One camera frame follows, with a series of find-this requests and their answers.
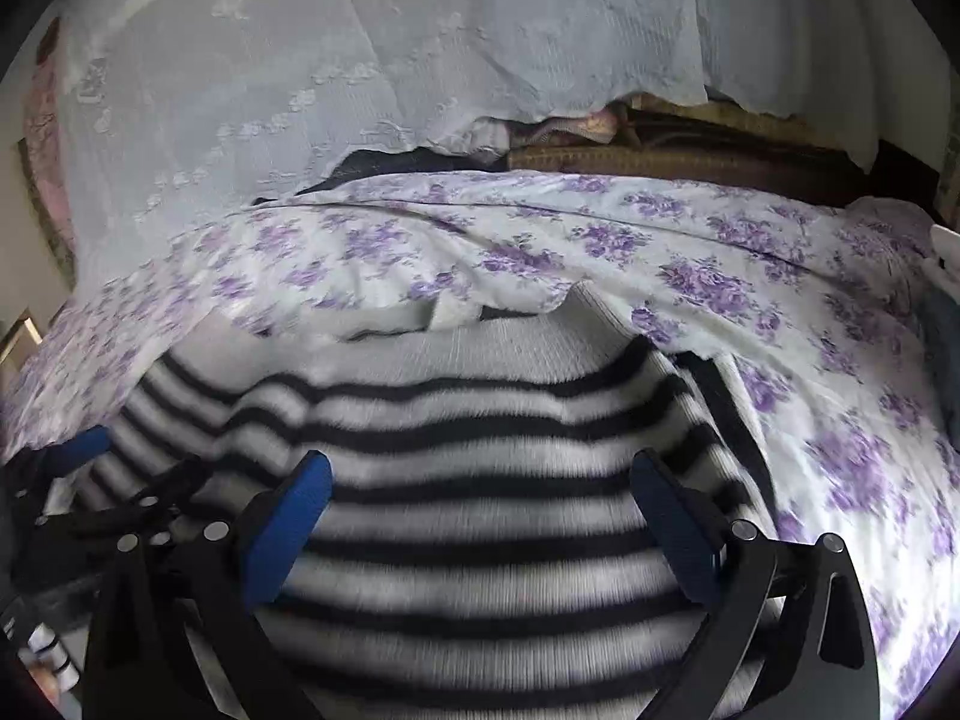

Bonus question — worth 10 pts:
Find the black white striped sweater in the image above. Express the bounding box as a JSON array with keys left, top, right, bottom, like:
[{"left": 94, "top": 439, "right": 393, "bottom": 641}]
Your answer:
[{"left": 75, "top": 288, "right": 773, "bottom": 718}]

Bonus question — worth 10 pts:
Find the pink floral fabric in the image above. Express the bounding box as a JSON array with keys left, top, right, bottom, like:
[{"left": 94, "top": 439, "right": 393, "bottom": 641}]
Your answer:
[{"left": 18, "top": 16, "right": 76, "bottom": 289}]

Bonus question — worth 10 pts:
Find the purple floral bed sheet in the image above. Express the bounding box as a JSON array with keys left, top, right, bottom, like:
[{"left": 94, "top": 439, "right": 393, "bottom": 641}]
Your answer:
[{"left": 2, "top": 172, "right": 958, "bottom": 718}]

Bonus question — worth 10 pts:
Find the white lace curtain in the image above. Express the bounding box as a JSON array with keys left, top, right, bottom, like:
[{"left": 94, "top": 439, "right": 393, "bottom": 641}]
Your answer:
[{"left": 57, "top": 0, "right": 949, "bottom": 293}]

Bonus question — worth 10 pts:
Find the brown wicker headboard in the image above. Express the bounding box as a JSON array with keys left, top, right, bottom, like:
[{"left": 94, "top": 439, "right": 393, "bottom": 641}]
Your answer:
[{"left": 506, "top": 93, "right": 869, "bottom": 206}]

